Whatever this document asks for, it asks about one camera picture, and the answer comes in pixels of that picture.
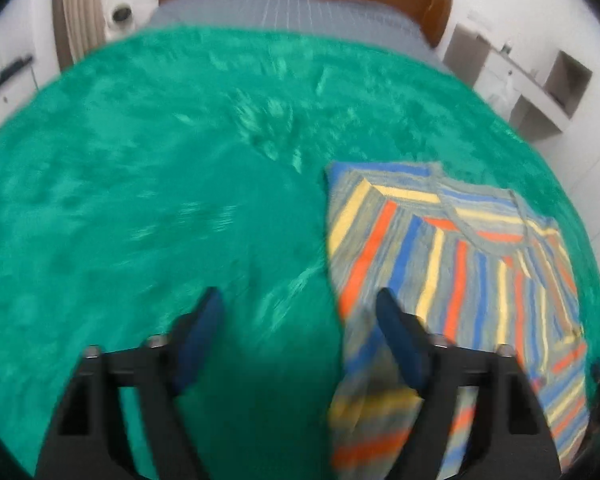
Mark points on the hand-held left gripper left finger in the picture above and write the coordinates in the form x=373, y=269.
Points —
x=200, y=340

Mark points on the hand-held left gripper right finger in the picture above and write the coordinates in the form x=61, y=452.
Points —
x=405, y=345

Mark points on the striped knit sweater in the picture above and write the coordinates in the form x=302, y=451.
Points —
x=480, y=285

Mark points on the green patterned blanket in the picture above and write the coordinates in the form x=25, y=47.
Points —
x=130, y=185

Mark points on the white desk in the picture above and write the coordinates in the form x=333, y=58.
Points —
x=535, y=105

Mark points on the grey checked bed sheet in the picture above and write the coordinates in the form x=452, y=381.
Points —
x=290, y=12

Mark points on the beige curtain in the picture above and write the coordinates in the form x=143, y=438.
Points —
x=80, y=10

